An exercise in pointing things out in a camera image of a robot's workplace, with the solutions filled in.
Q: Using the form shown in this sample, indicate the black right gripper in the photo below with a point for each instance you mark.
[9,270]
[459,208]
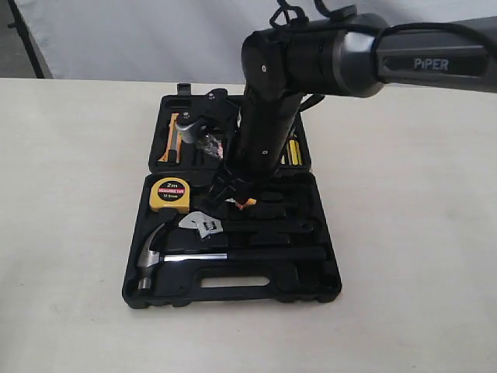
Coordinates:
[247,161]

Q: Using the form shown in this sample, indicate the orange handled pliers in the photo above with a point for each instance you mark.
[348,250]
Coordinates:
[241,206]

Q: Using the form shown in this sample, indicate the adjustable wrench with black handle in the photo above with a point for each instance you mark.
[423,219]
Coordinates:
[207,225]

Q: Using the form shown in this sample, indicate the PVC insulating tape roll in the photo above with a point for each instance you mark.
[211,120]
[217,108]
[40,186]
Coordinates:
[211,146]

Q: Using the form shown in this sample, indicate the claw hammer with black grip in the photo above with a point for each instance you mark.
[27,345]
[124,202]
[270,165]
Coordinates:
[149,259]

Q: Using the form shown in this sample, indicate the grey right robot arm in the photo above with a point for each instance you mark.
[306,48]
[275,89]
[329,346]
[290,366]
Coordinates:
[355,56]

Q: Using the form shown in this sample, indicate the black plastic tool case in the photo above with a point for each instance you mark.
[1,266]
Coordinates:
[182,283]

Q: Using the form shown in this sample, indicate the yellow tape measure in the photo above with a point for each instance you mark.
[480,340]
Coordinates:
[170,192]

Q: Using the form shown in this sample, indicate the orange utility knife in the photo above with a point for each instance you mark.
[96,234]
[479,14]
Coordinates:
[172,153]

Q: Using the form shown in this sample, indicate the black stand pole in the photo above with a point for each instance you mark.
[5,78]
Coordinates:
[18,24]

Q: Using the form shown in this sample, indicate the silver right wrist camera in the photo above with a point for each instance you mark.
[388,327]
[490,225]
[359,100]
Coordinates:
[206,112]

